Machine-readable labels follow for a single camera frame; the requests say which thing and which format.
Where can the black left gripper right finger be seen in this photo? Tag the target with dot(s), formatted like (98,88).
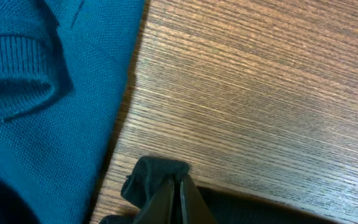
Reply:
(193,208)

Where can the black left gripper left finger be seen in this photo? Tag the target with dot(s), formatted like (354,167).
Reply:
(159,208)

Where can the black t-shirt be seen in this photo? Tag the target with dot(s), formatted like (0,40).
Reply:
(149,173)

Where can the teal blue t-shirt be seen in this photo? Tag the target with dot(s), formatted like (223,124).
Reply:
(63,72)

